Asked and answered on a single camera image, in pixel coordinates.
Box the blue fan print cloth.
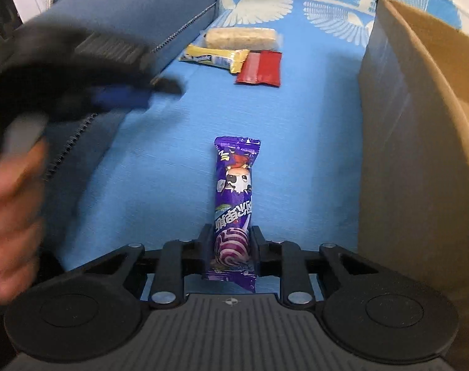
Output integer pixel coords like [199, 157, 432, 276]
[60, 0, 469, 302]

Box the cardboard box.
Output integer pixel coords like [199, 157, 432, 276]
[357, 0, 469, 360]

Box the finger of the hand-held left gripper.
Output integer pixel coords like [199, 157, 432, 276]
[91, 78, 183, 111]

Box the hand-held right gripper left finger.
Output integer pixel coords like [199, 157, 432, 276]
[80, 223, 214, 307]

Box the purple snack packet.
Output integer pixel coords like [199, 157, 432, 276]
[202, 136, 261, 292]

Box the person's left hand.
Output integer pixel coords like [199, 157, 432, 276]
[0, 140, 50, 305]

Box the red snack packet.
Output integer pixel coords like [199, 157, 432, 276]
[234, 50, 282, 86]

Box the pale rice bar packet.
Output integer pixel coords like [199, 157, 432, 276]
[201, 27, 283, 49]

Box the yellow snack packet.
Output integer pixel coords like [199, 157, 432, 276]
[179, 44, 251, 75]

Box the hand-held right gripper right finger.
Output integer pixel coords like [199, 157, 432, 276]
[250, 225, 378, 305]

